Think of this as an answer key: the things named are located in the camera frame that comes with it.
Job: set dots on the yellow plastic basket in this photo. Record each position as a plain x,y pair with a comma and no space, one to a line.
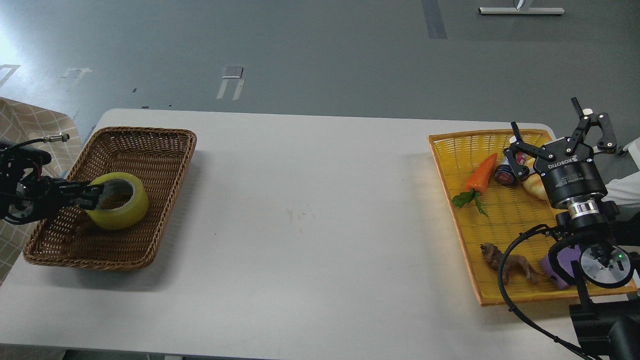
511,210

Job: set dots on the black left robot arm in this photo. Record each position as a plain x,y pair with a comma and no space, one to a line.
27,195

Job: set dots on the brown wicker basket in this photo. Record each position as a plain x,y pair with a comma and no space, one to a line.
159,158

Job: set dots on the grey metal stand base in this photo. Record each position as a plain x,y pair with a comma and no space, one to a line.
521,8

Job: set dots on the toy bread croissant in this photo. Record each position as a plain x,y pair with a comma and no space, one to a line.
533,183

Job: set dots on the yellow tape roll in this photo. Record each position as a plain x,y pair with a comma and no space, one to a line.
122,203

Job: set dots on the orange toy carrot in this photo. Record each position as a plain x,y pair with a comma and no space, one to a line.
477,185

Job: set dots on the beige checkered cloth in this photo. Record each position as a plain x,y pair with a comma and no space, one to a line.
21,122

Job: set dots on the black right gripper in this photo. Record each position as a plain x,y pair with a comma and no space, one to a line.
567,172

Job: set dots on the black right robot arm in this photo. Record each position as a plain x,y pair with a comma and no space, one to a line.
588,248

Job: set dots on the purple sponge block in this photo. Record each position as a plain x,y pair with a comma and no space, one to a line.
564,258

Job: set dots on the white cloth at right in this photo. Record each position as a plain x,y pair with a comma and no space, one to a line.
625,192

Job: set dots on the brown toy lion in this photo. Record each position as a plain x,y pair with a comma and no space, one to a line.
493,256

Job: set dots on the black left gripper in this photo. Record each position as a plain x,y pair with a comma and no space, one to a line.
54,194

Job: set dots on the small drink can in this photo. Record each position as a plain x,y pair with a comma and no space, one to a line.
504,174

